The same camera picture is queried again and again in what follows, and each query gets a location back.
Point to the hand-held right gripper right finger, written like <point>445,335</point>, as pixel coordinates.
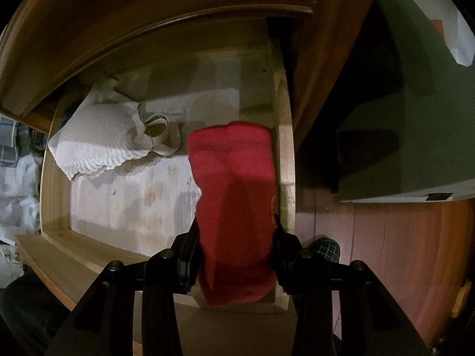
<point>285,263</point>

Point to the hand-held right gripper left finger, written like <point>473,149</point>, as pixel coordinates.
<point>187,263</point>

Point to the red underwear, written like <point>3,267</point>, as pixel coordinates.
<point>233,193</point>

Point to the wooden drawer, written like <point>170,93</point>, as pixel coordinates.
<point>285,155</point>

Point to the white ribbed underwear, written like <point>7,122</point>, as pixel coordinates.
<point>100,137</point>

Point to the plaid slipper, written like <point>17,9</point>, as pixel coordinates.
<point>326,248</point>

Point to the person's dark trouser leg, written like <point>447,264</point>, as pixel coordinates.
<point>29,315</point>

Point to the yellow object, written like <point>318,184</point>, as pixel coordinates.
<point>463,296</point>

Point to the white floral cloth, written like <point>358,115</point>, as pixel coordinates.
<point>18,193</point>

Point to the grey plaid cloth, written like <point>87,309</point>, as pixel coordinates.
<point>9,137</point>

